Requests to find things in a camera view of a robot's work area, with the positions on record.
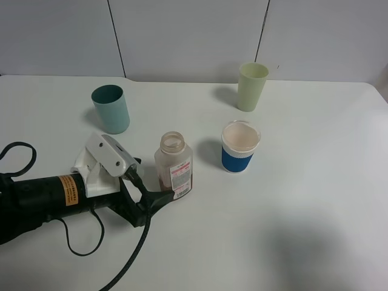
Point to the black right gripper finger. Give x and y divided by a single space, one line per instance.
151 202

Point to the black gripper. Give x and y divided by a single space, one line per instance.
26 205

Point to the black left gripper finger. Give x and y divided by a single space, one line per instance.
136 166

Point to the clear plastic drink bottle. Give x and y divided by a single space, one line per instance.
174 164

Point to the teal plastic cup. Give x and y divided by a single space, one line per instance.
111 107

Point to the blue sleeved white cup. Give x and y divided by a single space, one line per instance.
239 142

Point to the light green plastic cup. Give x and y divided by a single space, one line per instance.
252 78

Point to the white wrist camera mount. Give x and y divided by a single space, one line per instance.
101 163

